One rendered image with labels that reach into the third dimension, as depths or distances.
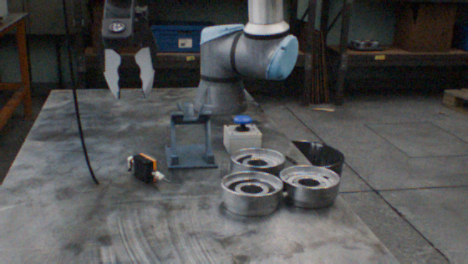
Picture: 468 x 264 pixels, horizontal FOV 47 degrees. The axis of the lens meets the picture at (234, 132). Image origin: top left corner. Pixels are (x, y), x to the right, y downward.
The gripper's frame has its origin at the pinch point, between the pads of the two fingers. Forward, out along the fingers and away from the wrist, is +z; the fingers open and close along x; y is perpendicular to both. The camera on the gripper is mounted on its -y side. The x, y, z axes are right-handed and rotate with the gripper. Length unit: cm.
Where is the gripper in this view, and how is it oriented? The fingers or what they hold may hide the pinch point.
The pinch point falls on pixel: (131, 92)
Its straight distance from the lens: 96.9
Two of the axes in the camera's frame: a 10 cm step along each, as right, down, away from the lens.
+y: -1.0, -3.6, 9.3
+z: 0.2, 9.3, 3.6
